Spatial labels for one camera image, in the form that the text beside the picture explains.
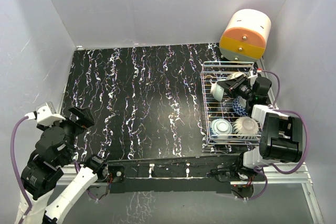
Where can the white bowl black striped outside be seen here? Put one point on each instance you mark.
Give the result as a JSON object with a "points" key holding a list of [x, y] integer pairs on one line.
{"points": [[245, 128]]}

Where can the floral cream bowl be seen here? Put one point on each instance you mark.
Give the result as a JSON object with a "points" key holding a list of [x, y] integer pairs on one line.
{"points": [[235, 75]]}

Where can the blue white patterned bowl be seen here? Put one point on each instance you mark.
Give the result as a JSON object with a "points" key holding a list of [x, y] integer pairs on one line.
{"points": [[220, 129]]}

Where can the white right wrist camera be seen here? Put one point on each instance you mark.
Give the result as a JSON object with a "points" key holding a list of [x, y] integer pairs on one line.
{"points": [[253, 74]]}

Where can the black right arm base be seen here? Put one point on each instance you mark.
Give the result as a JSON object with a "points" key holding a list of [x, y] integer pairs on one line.
{"points": [[235, 173]]}

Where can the round pastel drawer cabinet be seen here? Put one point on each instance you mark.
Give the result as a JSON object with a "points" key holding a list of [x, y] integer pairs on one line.
{"points": [[245, 37]]}

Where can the red patterned bowl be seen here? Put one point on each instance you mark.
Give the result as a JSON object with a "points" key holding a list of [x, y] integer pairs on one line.
{"points": [[239, 106]]}

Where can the celadon green bowl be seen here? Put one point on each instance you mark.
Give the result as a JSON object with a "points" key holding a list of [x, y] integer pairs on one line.
{"points": [[217, 91]]}

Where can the black marble table mat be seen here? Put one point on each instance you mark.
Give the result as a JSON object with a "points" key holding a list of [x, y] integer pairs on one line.
{"points": [[147, 102]]}

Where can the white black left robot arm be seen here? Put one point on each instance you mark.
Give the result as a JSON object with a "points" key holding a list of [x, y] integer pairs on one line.
{"points": [[38, 180]]}

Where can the white wire dish rack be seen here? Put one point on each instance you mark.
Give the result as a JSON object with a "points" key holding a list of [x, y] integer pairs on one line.
{"points": [[211, 72]]}

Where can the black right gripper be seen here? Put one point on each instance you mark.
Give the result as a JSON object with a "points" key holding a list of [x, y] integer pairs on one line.
{"points": [[233, 85]]}

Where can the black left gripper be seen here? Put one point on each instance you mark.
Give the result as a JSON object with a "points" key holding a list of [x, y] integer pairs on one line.
{"points": [[87, 119]]}

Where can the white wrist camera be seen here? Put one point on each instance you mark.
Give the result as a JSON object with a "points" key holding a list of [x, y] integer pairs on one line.
{"points": [[253, 74], [47, 114]]}

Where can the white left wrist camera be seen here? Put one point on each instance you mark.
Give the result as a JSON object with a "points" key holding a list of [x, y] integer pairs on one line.
{"points": [[47, 114]]}

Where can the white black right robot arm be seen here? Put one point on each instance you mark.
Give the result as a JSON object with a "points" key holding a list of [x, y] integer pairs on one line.
{"points": [[284, 137]]}

